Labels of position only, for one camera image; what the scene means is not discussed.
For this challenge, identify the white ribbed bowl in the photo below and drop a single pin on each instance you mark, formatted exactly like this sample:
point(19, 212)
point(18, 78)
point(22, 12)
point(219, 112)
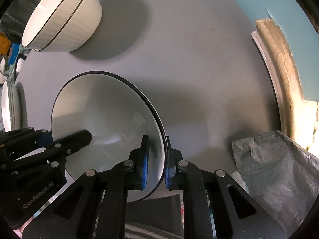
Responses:
point(78, 28)
point(46, 21)
point(118, 115)

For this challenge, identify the grey hooded garment on chair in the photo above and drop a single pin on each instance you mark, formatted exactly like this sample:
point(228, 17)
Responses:
point(14, 20)

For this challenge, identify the striped grey white fabric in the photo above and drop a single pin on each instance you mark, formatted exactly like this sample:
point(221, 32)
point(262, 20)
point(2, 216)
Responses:
point(137, 230)

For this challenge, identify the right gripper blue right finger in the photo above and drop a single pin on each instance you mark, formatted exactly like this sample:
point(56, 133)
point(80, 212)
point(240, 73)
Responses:
point(171, 166)

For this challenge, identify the beige skirting board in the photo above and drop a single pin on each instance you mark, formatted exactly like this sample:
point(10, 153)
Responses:
point(298, 116)

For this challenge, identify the grey plastic bag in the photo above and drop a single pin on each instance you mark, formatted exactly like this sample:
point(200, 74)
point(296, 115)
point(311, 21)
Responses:
point(280, 175)

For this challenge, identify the white plate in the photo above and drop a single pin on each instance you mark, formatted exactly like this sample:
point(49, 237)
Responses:
point(7, 107)
point(16, 107)

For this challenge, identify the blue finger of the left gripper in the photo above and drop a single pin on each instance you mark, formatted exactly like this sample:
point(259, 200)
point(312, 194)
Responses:
point(46, 140)
point(71, 144)

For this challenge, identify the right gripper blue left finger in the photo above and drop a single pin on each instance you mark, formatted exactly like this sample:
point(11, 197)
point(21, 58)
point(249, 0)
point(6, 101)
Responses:
point(143, 159)

